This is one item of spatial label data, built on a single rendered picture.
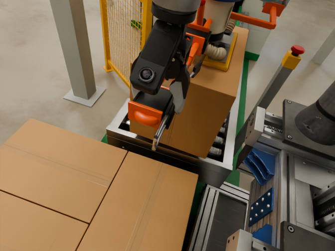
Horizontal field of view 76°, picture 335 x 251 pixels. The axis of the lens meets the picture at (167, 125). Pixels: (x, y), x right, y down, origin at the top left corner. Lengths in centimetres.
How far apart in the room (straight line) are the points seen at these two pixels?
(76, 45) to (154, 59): 161
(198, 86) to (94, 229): 72
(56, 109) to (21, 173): 111
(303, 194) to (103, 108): 179
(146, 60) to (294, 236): 51
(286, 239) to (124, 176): 76
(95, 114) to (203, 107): 145
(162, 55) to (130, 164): 87
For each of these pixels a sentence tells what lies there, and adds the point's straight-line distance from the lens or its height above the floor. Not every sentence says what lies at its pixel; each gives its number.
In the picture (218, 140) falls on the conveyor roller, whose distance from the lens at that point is 134.
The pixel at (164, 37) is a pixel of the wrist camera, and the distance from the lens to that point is 36.
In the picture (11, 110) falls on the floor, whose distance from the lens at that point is 237.
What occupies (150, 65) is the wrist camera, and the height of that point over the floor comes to 135.
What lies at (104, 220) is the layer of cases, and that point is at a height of 54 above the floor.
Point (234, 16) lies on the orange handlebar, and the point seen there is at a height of 120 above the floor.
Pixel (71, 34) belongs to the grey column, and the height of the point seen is 67.
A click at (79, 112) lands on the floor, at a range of 217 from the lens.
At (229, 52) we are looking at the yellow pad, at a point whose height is 109.
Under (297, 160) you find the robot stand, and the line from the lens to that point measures 90.
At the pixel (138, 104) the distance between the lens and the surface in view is 44.
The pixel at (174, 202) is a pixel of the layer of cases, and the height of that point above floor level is 54.
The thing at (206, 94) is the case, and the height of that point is 105.
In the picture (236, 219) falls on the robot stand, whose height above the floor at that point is 21.
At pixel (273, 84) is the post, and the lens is 147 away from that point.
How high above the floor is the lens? 153
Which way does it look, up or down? 48 degrees down
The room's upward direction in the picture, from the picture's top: 12 degrees clockwise
